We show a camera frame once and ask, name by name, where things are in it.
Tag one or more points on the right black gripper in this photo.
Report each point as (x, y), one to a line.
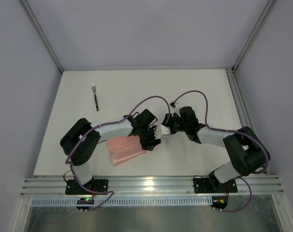
(173, 124)

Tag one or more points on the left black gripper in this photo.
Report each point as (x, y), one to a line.
(147, 139)

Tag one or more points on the pink cloth napkin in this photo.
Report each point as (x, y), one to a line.
(123, 149)

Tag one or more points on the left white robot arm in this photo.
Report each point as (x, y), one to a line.
(80, 142)

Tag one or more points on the right small controller board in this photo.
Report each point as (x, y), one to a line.
(219, 203)

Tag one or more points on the small controller board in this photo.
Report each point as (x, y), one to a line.
(84, 204)
(219, 203)

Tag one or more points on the left small controller board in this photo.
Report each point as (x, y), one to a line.
(84, 204)

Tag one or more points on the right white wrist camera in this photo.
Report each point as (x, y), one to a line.
(175, 107)

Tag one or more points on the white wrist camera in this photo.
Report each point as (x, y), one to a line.
(161, 131)
(175, 107)

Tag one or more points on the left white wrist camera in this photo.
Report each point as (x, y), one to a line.
(161, 131)

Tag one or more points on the right side aluminium rail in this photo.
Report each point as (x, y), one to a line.
(242, 111)

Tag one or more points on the aluminium rail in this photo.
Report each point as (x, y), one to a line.
(260, 184)
(242, 111)

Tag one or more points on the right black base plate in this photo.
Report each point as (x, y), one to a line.
(211, 185)

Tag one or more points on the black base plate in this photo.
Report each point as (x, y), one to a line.
(211, 185)
(97, 185)

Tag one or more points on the slotted cable duct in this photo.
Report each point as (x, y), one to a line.
(125, 201)

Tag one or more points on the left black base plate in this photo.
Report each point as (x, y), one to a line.
(97, 185)

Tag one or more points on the front aluminium rail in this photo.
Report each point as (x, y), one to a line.
(260, 184)

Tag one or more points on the right corner aluminium post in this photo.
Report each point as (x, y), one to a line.
(258, 25)

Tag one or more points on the corner aluminium post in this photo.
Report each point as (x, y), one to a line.
(35, 22)
(258, 25)

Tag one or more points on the left corner aluminium post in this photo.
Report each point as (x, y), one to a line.
(35, 22)

